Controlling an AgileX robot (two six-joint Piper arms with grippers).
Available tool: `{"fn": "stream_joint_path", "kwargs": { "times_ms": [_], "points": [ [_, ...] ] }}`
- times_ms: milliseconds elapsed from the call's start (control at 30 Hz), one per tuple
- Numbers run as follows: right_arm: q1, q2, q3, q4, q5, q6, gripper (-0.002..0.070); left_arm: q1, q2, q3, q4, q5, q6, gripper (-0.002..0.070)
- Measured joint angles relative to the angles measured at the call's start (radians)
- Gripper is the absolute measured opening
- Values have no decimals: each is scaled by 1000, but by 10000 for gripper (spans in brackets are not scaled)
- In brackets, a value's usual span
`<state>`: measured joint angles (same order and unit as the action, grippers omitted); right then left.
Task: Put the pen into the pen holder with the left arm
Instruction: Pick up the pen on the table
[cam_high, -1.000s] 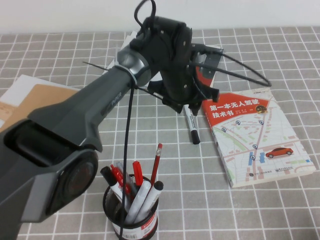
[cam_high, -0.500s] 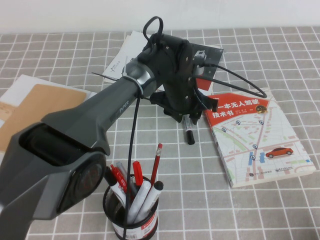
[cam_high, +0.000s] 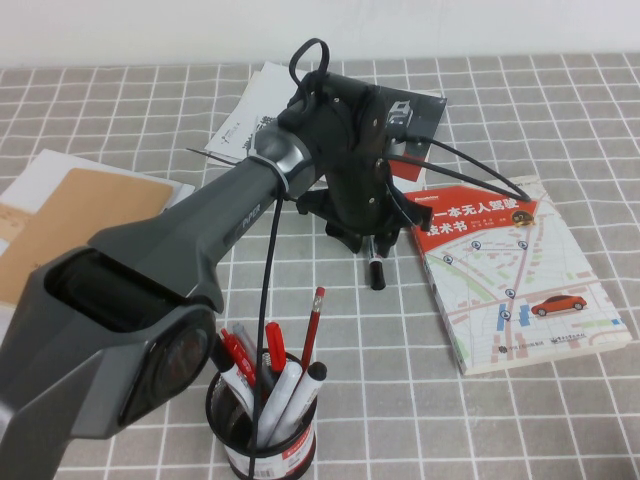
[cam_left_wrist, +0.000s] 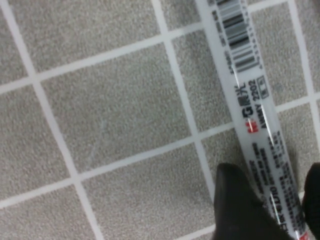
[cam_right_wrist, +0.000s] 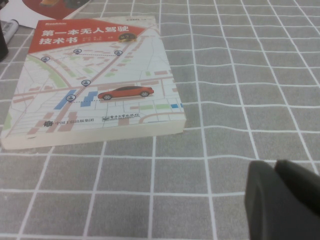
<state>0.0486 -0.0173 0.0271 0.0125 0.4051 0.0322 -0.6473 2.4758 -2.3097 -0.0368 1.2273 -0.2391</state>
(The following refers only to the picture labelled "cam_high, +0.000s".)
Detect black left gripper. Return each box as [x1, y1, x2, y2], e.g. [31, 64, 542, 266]
[297, 72, 434, 258]

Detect white marker with black cap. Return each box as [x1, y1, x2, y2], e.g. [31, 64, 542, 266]
[366, 236, 387, 291]
[269, 362, 329, 446]
[210, 342, 257, 417]

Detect red ballpoint pen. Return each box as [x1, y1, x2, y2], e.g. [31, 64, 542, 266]
[264, 321, 287, 374]

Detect clear grey pen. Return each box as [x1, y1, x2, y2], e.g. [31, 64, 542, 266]
[232, 322, 275, 394]

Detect black mesh pen holder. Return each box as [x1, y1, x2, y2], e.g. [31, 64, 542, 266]
[205, 347, 319, 480]

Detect red pencil with eraser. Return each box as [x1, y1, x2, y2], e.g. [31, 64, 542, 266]
[301, 286, 327, 371]

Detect red map cover book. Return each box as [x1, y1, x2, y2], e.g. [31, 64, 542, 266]
[399, 174, 627, 377]

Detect red capped white marker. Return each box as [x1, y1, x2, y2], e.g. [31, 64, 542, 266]
[221, 327, 262, 389]

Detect grey checked tablecloth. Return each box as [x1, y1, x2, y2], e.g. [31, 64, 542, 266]
[0, 52, 640, 480]

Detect brown kraft notebook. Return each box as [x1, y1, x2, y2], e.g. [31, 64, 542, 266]
[0, 167, 175, 309]

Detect black cable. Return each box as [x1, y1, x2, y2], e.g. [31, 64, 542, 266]
[247, 192, 287, 480]
[288, 37, 332, 101]
[387, 139, 532, 204]

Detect pale cable tie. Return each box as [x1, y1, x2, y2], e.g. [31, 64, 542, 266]
[186, 146, 290, 196]

